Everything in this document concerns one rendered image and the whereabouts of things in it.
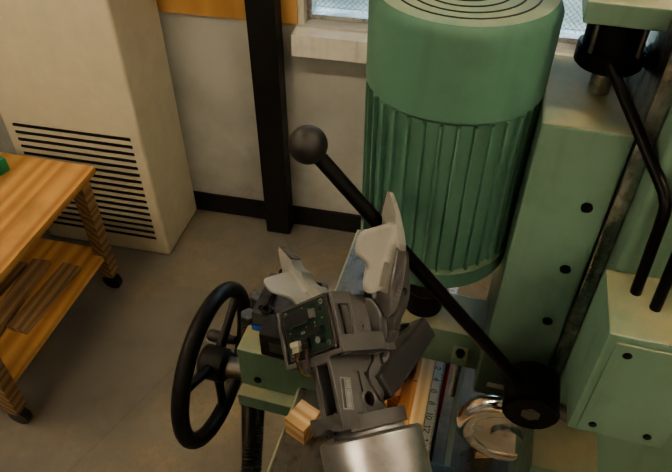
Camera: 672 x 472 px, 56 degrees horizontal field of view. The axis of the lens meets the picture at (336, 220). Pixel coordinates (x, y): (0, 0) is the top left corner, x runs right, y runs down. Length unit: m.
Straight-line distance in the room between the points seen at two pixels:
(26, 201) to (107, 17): 0.59
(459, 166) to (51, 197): 1.61
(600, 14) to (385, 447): 0.39
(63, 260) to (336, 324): 1.90
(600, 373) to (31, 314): 1.84
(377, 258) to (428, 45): 0.19
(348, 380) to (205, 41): 1.82
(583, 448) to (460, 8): 0.49
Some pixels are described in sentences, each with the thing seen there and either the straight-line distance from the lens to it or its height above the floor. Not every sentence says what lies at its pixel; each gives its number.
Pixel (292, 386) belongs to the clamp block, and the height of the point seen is 0.90.
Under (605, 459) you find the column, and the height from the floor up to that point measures 0.98.
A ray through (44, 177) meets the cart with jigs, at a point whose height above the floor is 0.53.
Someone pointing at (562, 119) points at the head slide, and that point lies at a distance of 0.60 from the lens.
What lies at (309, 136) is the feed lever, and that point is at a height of 1.42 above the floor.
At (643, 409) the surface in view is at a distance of 0.67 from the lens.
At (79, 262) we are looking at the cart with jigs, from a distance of 2.34.
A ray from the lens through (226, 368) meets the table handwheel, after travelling 1.12.
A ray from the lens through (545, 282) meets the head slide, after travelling 0.71.
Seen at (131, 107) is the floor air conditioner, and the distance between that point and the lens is 2.13.
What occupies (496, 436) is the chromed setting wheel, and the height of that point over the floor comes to 1.02.
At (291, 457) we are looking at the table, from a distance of 0.93.
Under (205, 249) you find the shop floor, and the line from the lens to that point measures 2.52.
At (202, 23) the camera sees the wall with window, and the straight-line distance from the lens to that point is 2.23.
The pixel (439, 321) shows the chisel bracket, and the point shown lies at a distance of 0.85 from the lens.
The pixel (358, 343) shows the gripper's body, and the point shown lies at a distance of 0.54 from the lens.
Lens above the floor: 1.72
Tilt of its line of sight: 42 degrees down
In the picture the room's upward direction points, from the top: straight up
